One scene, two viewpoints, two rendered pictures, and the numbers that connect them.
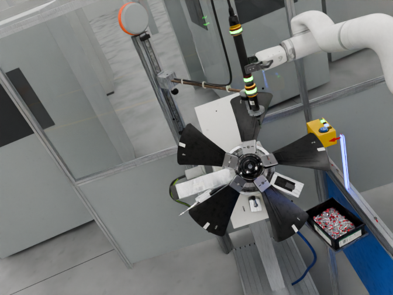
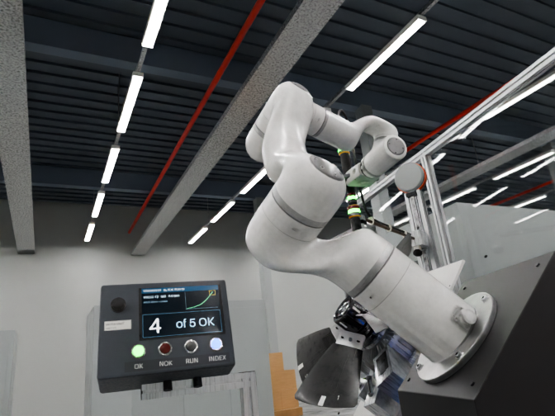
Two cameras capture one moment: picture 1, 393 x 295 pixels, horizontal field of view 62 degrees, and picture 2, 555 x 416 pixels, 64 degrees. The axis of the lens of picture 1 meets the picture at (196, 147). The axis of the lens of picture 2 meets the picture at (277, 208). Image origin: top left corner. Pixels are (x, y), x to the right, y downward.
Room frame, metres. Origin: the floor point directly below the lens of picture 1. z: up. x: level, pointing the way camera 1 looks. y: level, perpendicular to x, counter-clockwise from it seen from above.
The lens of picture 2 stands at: (0.31, -1.58, 1.07)
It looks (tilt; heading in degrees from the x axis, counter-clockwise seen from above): 19 degrees up; 65
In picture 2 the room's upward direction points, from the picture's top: 6 degrees counter-clockwise
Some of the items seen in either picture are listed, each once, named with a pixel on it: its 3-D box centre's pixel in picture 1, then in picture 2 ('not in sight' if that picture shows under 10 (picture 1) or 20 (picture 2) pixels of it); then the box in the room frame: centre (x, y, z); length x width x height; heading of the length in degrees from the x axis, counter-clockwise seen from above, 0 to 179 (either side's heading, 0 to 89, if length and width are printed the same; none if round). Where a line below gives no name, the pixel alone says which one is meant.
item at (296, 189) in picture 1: (284, 184); (398, 376); (1.24, -0.35, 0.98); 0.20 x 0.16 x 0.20; 175
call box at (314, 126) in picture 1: (321, 133); not in sight; (1.47, -0.68, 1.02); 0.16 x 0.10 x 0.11; 175
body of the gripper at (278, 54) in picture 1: (272, 56); (363, 173); (1.20, -0.40, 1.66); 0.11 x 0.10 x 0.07; 85
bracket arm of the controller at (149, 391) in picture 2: not in sight; (200, 385); (0.55, -0.59, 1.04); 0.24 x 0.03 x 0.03; 175
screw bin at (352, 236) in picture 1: (333, 222); not in sight; (1.03, -0.47, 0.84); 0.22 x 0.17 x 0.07; 9
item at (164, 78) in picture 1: (166, 79); (417, 239); (1.76, 0.02, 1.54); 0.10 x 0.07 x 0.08; 30
